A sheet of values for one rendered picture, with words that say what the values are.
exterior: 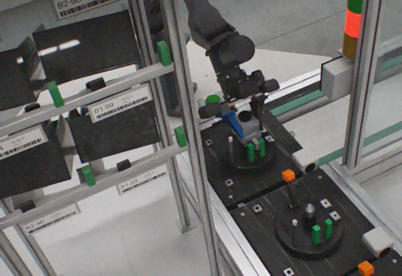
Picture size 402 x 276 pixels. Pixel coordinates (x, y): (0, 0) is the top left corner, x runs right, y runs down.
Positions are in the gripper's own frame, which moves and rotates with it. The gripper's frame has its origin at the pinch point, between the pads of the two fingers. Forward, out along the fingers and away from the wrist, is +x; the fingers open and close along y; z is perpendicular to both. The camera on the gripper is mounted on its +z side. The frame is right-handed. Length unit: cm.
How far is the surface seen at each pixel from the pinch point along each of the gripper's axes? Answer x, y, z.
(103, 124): -11.1, -32.1, 28.4
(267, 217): 20.4, -5.7, 6.3
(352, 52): -6.4, 16.9, 22.3
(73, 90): -25, -30, -62
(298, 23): -25, 123, -190
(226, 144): 4.3, -3.9, -9.1
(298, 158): 12.6, 8.1, 0.6
